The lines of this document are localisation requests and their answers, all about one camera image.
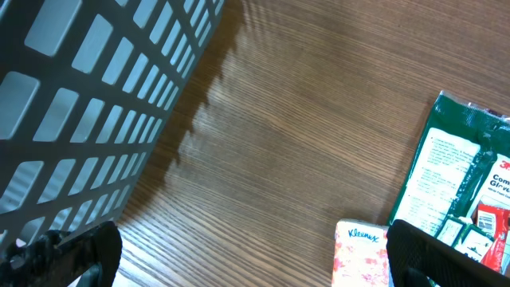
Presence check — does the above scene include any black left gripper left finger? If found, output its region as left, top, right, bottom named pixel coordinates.
left=1, top=221, right=122, bottom=287

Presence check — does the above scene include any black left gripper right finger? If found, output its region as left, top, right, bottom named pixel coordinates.
left=386, top=220, right=509, bottom=287

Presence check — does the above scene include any orange Kleenex tissue pack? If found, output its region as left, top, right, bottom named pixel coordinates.
left=331, top=219, right=394, bottom=287

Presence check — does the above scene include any black white small box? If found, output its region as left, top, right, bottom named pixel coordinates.
left=435, top=214, right=494, bottom=262

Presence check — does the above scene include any red stick sachet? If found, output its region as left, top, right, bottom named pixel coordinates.
left=477, top=203, right=509, bottom=274

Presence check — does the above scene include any green 3M gloves package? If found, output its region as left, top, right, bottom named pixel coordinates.
left=386, top=89, right=510, bottom=276

